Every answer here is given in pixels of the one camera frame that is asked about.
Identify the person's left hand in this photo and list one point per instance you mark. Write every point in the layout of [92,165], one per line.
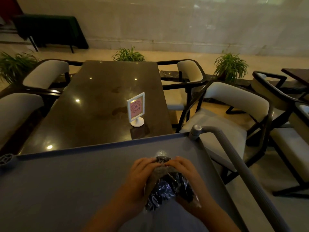
[136,181]

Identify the person's right hand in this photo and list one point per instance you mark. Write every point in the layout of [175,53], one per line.
[190,181]

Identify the person's left fingers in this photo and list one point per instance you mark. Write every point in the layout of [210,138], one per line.
[146,164]

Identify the person's right fingers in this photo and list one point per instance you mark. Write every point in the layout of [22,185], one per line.
[179,165]

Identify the clear plastic bag of dark items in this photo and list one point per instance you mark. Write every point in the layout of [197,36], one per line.
[169,184]

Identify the person's right forearm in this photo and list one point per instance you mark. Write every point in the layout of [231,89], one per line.
[214,218]

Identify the person's left forearm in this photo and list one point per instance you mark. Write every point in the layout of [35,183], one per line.
[109,217]

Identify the grey service cart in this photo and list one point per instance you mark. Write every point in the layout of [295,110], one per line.
[96,181]

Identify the white table sign holder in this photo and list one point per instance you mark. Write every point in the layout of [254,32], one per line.
[136,109]

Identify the white cushioned dark-framed chair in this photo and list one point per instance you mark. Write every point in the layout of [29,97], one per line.
[292,142]
[45,74]
[231,113]
[185,82]
[17,113]
[272,90]

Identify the dark glossy dining table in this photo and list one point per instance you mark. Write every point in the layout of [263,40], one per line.
[101,103]

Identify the green potted plant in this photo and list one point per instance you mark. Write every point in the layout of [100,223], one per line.
[128,55]
[230,67]
[14,66]

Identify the table with dark green cloth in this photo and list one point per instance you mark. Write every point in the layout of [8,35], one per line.
[50,28]

